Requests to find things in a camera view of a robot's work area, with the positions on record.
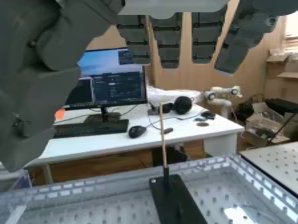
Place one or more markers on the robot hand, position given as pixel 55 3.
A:
pixel 31 83

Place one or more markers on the black keyboard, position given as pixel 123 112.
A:
pixel 88 129

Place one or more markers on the computer monitor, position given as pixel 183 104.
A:
pixel 115 86

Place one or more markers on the black computer mouse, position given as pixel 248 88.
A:
pixel 138 131

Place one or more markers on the thin stick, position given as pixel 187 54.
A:
pixel 163 140

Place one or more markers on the black headphones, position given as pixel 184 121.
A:
pixel 183 104

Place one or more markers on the clear box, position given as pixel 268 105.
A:
pixel 88 193

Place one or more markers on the white desk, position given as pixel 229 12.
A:
pixel 191 133

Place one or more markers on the small white jointed device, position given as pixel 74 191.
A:
pixel 218 95

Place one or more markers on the black plate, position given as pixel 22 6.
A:
pixel 178 206

